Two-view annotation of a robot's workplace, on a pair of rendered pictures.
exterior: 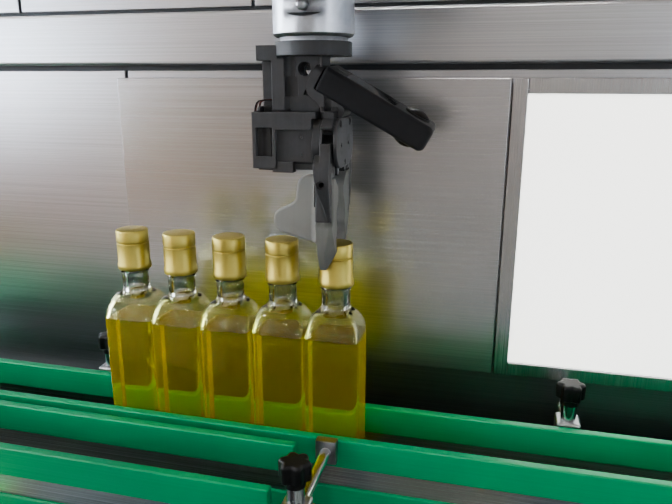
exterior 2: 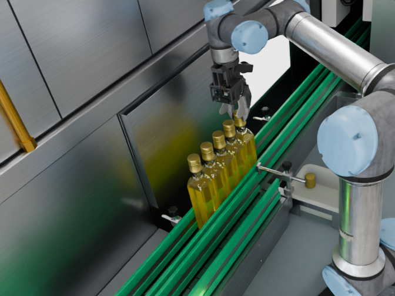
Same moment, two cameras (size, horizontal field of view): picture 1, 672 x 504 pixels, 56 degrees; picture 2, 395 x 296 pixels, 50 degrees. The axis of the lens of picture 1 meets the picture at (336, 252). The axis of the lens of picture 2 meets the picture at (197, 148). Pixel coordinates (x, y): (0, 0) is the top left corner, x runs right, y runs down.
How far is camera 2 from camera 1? 1.17 m
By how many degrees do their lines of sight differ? 57
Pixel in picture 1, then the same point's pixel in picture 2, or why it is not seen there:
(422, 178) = not seen: hidden behind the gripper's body
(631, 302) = (255, 80)
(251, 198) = (178, 124)
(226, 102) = (164, 96)
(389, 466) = (267, 158)
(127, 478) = (256, 211)
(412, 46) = (203, 41)
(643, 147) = not seen: hidden behind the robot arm
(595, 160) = not seen: hidden behind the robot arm
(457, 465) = (276, 143)
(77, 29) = (102, 107)
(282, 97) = (229, 80)
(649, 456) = (281, 112)
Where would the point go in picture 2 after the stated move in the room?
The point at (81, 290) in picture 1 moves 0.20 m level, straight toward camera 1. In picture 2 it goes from (123, 218) to (192, 208)
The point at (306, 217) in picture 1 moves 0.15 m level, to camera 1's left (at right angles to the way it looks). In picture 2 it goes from (243, 109) to (226, 140)
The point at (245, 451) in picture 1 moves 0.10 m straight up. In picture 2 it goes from (250, 185) to (246, 161)
